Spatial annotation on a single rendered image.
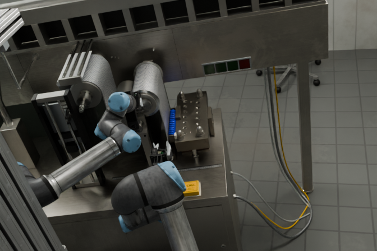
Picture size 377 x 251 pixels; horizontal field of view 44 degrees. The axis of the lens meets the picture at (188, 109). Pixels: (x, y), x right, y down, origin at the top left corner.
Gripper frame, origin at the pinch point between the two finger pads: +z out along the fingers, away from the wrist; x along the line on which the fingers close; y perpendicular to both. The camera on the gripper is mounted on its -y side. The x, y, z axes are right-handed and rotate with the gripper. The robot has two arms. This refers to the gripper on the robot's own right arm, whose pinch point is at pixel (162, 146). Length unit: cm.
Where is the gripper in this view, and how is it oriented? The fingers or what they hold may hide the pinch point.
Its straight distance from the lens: 210.5
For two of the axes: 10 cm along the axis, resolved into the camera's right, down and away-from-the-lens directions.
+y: -1.8, -7.9, -5.8
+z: 0.1, -6.0, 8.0
